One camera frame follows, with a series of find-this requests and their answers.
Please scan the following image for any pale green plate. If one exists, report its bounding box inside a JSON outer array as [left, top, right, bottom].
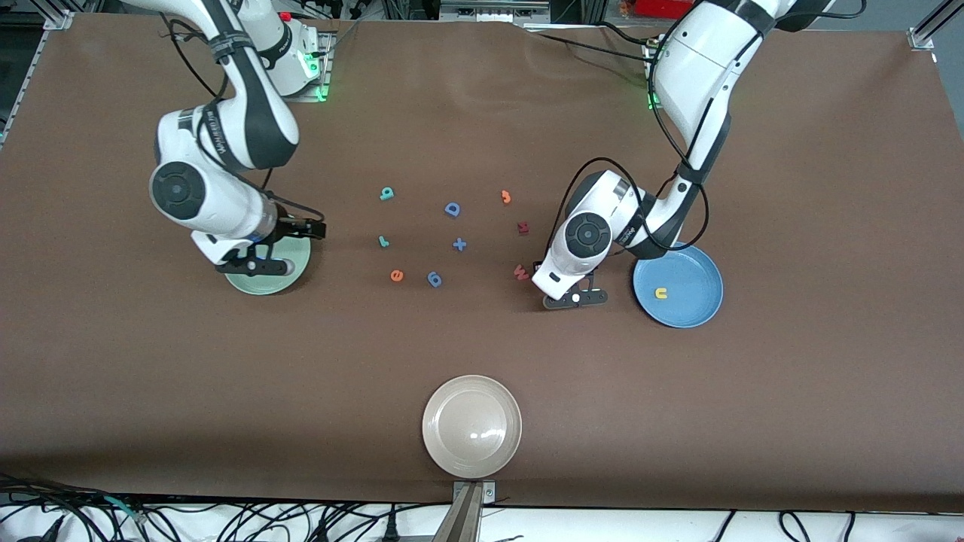
[[224, 226, 312, 296]]

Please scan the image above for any blue plate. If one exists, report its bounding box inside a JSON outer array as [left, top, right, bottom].
[[633, 242, 725, 329]]

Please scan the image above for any beige plate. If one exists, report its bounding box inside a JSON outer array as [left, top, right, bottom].
[[422, 375, 523, 480]]

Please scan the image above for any brown table cover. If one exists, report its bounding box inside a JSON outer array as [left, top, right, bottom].
[[0, 14, 964, 514]]

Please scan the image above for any red box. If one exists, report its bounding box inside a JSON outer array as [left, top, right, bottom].
[[636, 0, 697, 18]]

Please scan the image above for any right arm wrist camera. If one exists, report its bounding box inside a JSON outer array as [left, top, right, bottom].
[[214, 254, 297, 276]]

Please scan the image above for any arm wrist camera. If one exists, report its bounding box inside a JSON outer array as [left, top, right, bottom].
[[214, 254, 297, 276], [543, 288, 609, 312]]

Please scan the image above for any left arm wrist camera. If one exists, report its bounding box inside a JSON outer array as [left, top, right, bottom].
[[543, 288, 609, 312]]

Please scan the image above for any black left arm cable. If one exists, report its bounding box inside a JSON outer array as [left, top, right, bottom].
[[544, 30, 710, 264]]

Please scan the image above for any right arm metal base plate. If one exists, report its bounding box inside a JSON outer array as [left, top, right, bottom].
[[286, 30, 334, 103]]

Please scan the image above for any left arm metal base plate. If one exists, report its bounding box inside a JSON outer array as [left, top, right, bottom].
[[644, 38, 667, 112]]

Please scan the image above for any black table cable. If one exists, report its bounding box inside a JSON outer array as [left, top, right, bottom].
[[595, 21, 660, 52], [536, 32, 652, 65]]

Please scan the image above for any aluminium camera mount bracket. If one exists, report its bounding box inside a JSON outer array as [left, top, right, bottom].
[[433, 480, 498, 542]]

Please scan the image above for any silver frame rail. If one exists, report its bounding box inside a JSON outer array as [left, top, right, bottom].
[[441, 0, 551, 23]]

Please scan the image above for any aluminium frame post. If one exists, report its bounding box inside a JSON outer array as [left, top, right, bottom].
[[0, 9, 76, 148], [908, 0, 964, 52]]

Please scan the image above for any teal floor cable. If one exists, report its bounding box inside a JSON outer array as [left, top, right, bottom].
[[102, 495, 144, 522]]

